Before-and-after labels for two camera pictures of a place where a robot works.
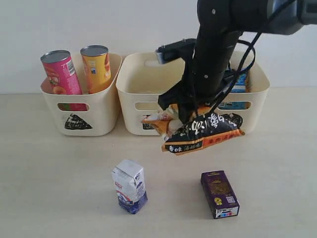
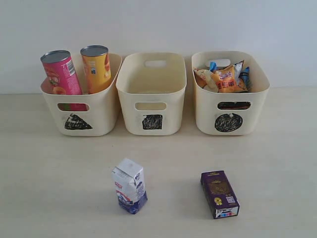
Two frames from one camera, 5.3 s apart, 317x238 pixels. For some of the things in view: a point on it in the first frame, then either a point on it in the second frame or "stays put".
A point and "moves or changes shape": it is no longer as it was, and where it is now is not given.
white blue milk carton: (129, 177) stays put
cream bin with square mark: (140, 80) stays put
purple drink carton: (220, 194) stays put
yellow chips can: (97, 67) stays put
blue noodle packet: (239, 86) moves or changes shape
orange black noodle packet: (205, 125) moves or changes shape
